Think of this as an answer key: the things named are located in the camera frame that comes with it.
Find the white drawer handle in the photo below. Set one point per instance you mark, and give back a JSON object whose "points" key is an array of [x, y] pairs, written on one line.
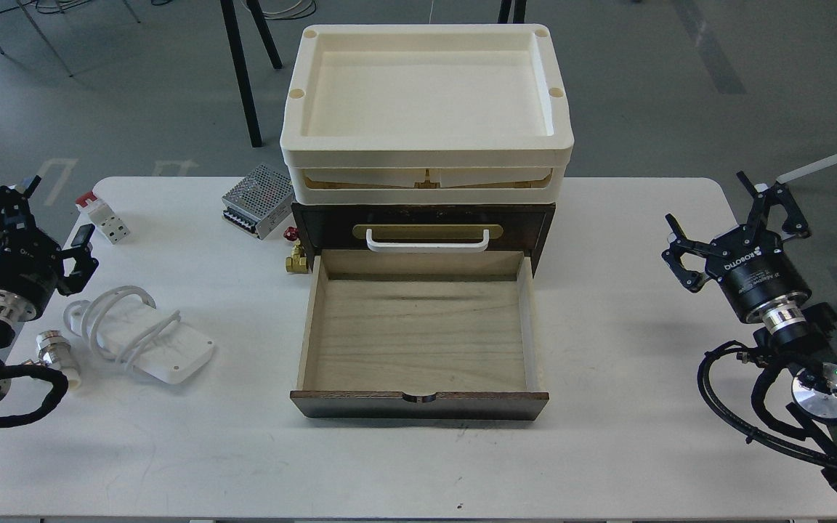
{"points": [[426, 247]]}

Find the cream plastic stacked tray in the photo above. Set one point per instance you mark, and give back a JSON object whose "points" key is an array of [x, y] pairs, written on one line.
{"points": [[425, 115]]}

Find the silver metal valve fitting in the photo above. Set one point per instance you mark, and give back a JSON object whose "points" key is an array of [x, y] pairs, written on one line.
{"points": [[54, 351]]}

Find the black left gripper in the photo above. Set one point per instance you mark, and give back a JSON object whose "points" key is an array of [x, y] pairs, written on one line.
{"points": [[29, 259]]}

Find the open wooden drawer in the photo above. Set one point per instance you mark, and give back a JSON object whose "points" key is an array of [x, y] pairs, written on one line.
{"points": [[420, 336]]}

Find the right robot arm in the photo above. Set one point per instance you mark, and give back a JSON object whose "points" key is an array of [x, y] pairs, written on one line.
{"points": [[795, 393]]}

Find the brass valve red handle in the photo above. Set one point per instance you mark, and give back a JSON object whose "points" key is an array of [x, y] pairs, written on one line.
{"points": [[296, 262]]}

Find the black table leg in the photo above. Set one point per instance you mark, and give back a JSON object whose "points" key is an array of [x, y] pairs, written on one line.
{"points": [[237, 54]]}

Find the white charger with cable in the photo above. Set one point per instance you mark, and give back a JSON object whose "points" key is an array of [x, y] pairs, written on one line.
{"points": [[124, 326]]}

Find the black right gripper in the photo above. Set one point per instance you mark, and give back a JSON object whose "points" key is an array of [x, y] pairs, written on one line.
{"points": [[755, 273]]}

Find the white red circuit breaker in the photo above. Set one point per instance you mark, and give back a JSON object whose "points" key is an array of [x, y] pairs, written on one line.
{"points": [[100, 214]]}

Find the silver mesh power supply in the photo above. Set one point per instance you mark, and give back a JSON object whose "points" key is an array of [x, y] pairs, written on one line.
{"points": [[259, 202]]}

